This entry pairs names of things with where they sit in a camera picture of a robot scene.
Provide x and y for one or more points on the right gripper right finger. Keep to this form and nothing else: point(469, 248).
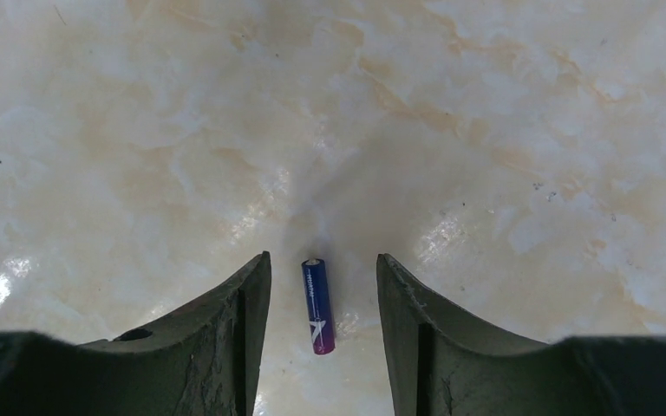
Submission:
point(443, 360)

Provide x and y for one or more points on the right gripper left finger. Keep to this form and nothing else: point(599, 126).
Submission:
point(202, 358)

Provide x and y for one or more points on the purple AAA battery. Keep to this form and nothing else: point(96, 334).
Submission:
point(317, 297)

